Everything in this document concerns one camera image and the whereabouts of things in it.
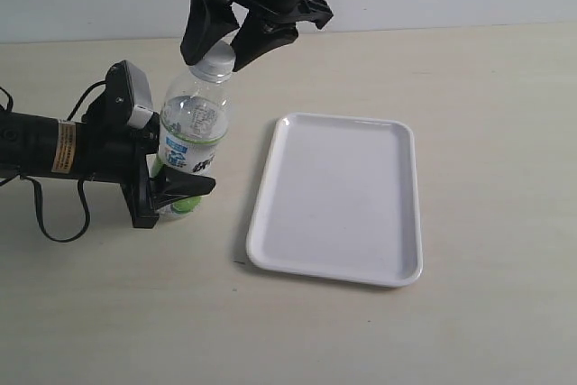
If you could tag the white rectangular plastic tray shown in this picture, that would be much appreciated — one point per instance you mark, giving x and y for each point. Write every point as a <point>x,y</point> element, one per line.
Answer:
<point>338,200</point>

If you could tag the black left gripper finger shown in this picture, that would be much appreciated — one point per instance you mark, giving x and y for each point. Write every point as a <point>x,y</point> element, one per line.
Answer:
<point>151,131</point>
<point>170,186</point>

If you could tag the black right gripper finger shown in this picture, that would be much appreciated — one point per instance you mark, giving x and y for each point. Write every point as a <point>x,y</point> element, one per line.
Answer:
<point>208,22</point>
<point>261,33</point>

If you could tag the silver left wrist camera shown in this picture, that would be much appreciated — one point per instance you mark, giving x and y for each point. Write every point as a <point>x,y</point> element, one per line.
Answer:
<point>128,99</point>

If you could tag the white bottle cap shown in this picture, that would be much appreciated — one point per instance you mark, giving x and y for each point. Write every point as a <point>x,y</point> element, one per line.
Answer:
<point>219,60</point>

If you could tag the clear plastic drink bottle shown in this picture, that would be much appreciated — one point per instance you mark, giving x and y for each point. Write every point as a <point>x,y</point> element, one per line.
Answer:
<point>193,120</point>

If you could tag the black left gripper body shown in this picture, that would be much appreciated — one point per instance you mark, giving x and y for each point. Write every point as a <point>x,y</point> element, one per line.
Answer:
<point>118,154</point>

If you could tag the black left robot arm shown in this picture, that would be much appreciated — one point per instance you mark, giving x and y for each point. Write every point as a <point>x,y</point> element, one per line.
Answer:
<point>35,147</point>

